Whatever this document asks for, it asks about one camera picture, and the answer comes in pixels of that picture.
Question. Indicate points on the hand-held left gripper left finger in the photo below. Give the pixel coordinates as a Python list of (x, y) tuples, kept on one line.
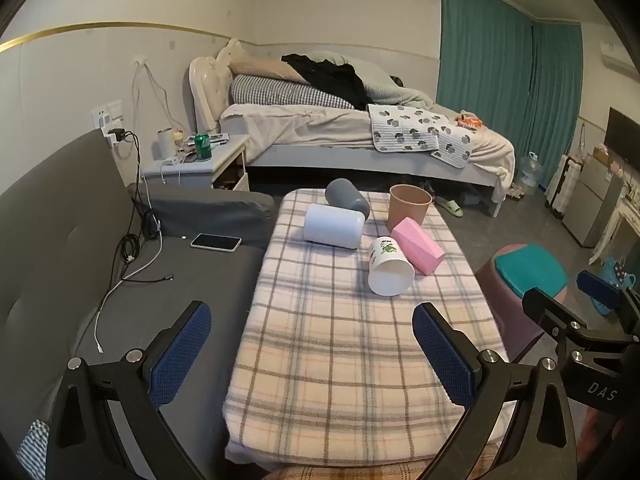
[(180, 355)]

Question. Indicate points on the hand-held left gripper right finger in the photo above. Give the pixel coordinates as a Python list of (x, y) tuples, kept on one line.
[(445, 355)]

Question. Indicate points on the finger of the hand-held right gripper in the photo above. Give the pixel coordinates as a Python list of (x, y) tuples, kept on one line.
[(600, 290), (550, 315)]

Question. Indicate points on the white cup with green print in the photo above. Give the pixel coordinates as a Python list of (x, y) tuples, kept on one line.
[(387, 272)]

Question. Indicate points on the pink cup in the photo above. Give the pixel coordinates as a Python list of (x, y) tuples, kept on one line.
[(420, 247)]

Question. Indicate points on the brown cup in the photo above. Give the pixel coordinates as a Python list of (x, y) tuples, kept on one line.
[(407, 210)]

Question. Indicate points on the plain white cup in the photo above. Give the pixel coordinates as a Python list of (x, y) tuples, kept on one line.
[(332, 225)]

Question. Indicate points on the grey cup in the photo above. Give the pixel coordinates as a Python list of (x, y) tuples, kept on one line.
[(345, 197)]

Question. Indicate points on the blue bag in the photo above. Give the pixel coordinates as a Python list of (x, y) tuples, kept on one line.
[(612, 280)]

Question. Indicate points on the mauve plastic stool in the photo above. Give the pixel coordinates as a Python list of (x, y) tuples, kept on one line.
[(505, 310)]

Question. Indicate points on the teal seat cushion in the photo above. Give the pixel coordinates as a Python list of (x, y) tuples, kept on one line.
[(532, 270)]

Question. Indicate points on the grey cabinet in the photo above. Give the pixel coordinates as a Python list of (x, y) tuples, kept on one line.
[(592, 205)]

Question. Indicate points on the white smartphone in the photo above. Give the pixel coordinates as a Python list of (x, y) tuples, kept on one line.
[(216, 242)]

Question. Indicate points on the plaid tablecloth table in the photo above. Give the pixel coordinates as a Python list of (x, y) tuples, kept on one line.
[(325, 360)]

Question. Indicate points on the large water bottle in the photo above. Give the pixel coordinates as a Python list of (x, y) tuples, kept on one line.
[(529, 175)]

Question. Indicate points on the green slipper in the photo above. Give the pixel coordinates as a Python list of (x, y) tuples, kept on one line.
[(450, 206)]

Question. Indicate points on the black television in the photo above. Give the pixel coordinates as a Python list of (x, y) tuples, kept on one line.
[(622, 135)]

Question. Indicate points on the grey sofa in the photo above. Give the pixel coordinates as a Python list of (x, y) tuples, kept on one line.
[(65, 240)]

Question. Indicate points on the striped cloth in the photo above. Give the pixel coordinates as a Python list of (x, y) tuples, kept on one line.
[(34, 445)]

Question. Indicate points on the white nightstand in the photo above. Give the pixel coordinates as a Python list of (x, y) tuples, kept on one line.
[(210, 170)]

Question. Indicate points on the white power strip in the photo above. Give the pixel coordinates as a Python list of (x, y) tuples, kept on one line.
[(172, 161)]

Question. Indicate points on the green drink can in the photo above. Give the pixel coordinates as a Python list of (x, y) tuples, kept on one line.
[(203, 147)]

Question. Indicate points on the orange snack packet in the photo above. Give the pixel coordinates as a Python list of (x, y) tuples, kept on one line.
[(469, 120)]

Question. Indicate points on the white tumbler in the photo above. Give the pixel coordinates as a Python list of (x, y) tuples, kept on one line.
[(166, 143)]

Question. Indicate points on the printed quilted mat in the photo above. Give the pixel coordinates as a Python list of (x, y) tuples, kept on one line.
[(415, 132)]

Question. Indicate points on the black charger plug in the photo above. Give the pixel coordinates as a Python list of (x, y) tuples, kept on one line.
[(118, 138)]

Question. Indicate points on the white air conditioner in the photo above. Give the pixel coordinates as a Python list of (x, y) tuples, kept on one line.
[(616, 55)]

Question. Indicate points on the green curtain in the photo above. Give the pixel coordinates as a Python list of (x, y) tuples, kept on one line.
[(495, 70)]

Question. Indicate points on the bed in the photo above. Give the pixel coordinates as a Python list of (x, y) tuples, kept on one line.
[(320, 135)]

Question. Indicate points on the white padded headboard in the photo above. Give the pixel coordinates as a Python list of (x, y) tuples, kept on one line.
[(207, 95)]

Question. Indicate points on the pale green duvet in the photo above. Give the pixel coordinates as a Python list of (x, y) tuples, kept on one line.
[(390, 87)]

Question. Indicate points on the checked pillow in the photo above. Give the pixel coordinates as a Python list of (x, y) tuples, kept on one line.
[(280, 91)]

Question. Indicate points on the beige pillow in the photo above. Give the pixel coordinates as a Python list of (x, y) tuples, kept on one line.
[(260, 70)]

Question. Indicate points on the black clothes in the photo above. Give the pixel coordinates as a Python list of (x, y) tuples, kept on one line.
[(335, 77)]

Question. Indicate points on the white wall socket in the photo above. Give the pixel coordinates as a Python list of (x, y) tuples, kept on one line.
[(107, 115)]

